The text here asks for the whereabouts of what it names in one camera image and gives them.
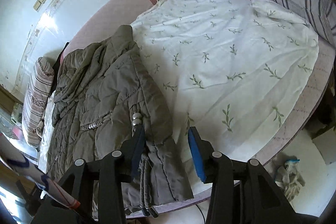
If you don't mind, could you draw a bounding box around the white leaf-print bed sheet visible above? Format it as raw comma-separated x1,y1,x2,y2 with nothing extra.
37,0,320,193

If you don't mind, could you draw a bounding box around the pink rear bolster cushion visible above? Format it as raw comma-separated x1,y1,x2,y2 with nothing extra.
62,0,157,58

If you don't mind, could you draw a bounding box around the beige wall switch plate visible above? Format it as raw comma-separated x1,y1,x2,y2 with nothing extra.
33,0,46,11

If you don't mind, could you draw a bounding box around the crumpled cloth on floor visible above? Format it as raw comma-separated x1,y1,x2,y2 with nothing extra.
274,159,306,202

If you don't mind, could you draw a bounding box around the striped floral left pillow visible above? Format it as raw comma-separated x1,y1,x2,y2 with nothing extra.
22,57,55,148

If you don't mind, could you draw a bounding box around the white patterned sleeve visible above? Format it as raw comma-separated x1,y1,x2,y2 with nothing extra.
1,133,80,210

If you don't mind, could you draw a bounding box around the black garment behind pillow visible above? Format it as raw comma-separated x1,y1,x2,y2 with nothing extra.
52,42,69,77

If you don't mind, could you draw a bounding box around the olive quilted hooded jacket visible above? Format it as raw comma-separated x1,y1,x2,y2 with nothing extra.
47,25,193,214

